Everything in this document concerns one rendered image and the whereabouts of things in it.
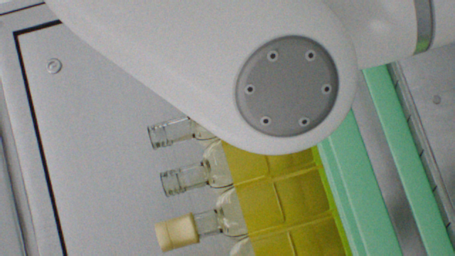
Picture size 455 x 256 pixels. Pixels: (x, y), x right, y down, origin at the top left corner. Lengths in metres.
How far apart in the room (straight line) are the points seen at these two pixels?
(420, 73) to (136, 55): 0.50
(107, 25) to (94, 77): 0.78
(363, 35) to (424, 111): 0.34
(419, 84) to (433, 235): 0.15
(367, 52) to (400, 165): 0.33
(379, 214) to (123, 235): 0.39
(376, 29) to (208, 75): 0.14
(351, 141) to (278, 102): 0.43
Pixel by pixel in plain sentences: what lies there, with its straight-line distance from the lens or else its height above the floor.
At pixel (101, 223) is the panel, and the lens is 1.18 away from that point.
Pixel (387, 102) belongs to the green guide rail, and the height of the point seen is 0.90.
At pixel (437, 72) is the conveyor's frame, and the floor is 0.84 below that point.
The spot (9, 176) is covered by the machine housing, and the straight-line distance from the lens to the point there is 1.23.
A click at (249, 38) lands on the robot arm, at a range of 0.48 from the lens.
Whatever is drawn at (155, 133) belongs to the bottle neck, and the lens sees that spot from 1.05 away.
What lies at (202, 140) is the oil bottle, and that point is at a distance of 1.05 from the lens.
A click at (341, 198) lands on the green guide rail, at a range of 0.98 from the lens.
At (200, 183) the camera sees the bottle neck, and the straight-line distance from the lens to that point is 1.04.
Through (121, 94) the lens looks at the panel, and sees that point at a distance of 1.23.
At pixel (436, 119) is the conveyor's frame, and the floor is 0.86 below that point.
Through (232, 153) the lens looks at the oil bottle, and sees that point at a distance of 1.02.
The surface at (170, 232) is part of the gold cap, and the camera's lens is 1.02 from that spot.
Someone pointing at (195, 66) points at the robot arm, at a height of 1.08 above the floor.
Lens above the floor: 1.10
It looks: 3 degrees down
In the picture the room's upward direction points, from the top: 106 degrees counter-clockwise
